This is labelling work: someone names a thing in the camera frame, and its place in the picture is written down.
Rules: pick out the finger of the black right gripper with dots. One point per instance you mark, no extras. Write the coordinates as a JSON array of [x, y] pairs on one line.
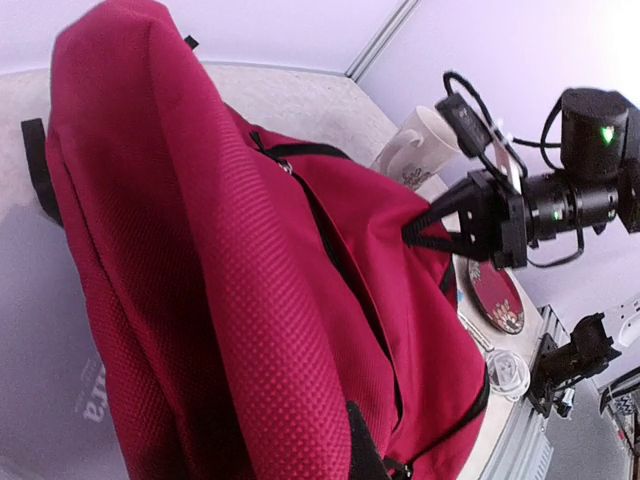
[[449, 242]]

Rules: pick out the red student backpack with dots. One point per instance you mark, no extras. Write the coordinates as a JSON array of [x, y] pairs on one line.
[[258, 310]]

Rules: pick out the aluminium frame right post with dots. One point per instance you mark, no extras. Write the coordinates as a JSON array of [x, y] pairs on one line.
[[380, 40]]

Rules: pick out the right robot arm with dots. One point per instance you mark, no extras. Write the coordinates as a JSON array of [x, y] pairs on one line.
[[598, 181]]

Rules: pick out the red floral plate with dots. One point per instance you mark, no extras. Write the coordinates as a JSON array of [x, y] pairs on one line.
[[496, 296]]

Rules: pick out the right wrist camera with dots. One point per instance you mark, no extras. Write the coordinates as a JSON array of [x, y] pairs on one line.
[[471, 132]]

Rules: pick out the grey ianra book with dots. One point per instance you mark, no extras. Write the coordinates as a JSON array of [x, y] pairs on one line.
[[55, 418]]

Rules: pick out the white marker pen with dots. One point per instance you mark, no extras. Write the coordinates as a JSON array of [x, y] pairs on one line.
[[479, 337]]

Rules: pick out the white charger with cable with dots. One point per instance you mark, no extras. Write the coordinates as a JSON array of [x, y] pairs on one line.
[[509, 374]]

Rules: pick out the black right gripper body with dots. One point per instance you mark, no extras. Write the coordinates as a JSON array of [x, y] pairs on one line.
[[491, 218]]

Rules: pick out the white floral mug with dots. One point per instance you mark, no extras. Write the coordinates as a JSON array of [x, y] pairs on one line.
[[419, 149]]

